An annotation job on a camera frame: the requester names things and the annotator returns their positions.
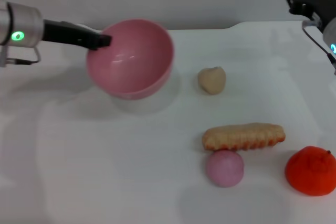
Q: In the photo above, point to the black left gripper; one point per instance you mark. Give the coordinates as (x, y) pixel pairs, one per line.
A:
(65, 32)

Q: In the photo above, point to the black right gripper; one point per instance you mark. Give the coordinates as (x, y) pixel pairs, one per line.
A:
(320, 6)

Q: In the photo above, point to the pink plastic bowl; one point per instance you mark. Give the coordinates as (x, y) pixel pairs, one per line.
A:
(131, 64)

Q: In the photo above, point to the long ridged orange bread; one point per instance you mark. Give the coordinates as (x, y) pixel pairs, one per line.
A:
(244, 136)

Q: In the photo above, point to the beige peach-shaped bun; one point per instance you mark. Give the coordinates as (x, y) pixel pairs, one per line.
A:
(212, 81)

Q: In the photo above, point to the pink round bun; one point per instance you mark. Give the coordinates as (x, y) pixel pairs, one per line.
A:
(224, 170)

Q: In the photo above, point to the orange-red persimmon bun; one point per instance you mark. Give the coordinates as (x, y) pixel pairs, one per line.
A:
(312, 174)

